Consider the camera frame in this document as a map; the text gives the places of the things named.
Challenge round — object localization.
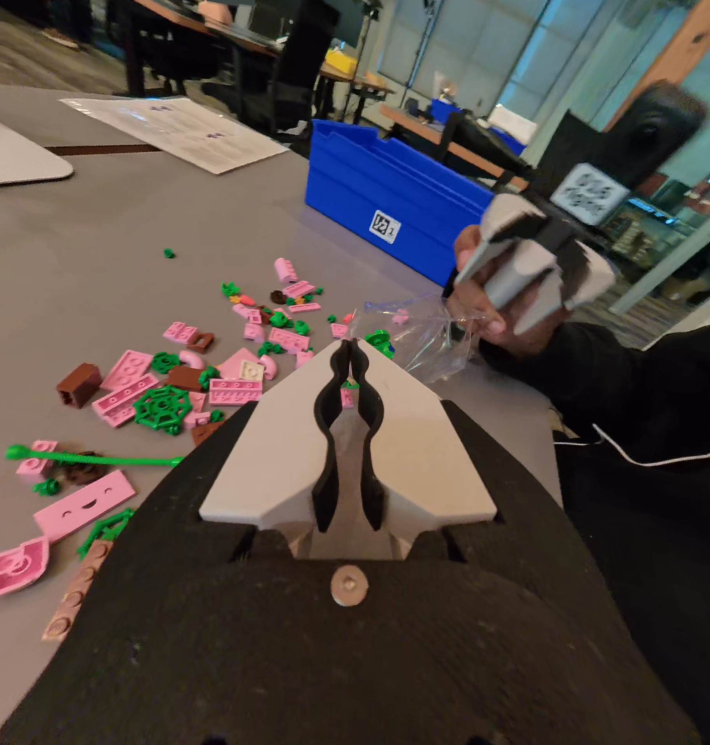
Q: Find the person's right forearm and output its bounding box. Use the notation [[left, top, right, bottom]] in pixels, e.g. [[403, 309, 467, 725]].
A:
[[480, 320, 710, 466]]

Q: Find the wooden post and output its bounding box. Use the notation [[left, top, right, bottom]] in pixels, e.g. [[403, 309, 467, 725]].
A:
[[604, 0, 710, 133]]

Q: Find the pile of small toy bricks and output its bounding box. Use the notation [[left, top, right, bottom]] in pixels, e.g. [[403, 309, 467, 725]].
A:
[[0, 247, 411, 641]]

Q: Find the person's right hand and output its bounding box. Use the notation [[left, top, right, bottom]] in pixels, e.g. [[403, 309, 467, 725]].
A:
[[448, 224, 571, 359]]

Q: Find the white cable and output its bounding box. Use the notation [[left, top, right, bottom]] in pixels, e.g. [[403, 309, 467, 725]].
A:
[[556, 424, 710, 468]]

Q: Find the printed instruction sheet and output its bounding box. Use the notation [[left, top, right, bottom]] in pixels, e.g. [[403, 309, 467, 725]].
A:
[[59, 96, 290, 175]]

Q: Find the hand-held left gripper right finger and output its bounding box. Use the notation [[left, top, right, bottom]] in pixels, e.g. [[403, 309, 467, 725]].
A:
[[351, 339, 498, 560]]

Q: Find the brown studded plate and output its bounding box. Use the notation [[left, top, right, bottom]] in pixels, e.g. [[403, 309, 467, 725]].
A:
[[42, 538, 114, 641]]

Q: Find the wooden office desk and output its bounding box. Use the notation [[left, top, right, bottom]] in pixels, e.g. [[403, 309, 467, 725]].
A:
[[134, 0, 393, 114]]

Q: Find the person's black clothed body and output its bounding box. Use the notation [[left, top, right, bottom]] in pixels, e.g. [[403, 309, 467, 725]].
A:
[[556, 431, 710, 745]]

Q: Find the white board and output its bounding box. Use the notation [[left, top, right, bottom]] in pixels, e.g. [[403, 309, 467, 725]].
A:
[[0, 113, 75, 188]]

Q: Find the clear bag of bricks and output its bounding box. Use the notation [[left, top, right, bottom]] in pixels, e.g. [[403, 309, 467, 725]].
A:
[[349, 294, 490, 385]]

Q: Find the green ribbed rod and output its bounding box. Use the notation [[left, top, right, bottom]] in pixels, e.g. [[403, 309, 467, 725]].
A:
[[5, 444, 184, 469]]

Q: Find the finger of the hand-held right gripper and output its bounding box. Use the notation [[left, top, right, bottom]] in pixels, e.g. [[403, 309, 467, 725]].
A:
[[486, 239, 618, 335], [454, 194, 548, 286]]

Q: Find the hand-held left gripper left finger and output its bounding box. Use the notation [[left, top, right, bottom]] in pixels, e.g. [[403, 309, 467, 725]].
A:
[[199, 339, 354, 542]]

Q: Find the green web piece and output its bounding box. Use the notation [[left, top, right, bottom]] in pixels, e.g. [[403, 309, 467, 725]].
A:
[[134, 385, 193, 435], [78, 508, 135, 560]]

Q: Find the brown square brick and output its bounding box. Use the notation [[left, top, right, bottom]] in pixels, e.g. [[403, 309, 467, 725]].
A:
[[57, 362, 103, 409]]

